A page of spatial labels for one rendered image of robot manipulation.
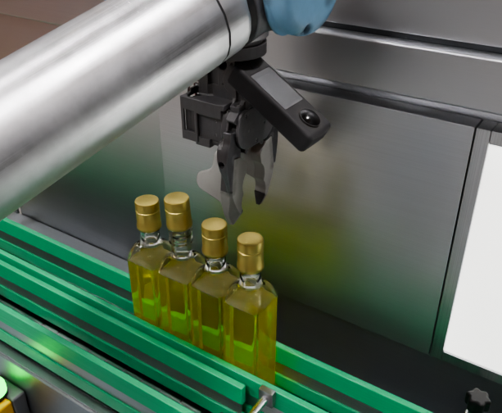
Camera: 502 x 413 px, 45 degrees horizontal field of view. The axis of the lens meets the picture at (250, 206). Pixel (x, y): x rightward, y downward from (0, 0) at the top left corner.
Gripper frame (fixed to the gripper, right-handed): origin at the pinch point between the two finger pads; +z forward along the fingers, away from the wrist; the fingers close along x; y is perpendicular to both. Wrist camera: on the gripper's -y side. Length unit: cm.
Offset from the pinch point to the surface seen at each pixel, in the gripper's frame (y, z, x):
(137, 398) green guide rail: 9.3, 26.6, 13.9
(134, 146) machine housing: 34.3, 6.5, -14.5
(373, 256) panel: -11.8, 10.0, -12.2
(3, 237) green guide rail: 62, 29, -2
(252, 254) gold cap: -1.2, 5.9, 1.4
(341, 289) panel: -7.5, 17.5, -12.1
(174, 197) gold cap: 11.9, 2.3, 0.5
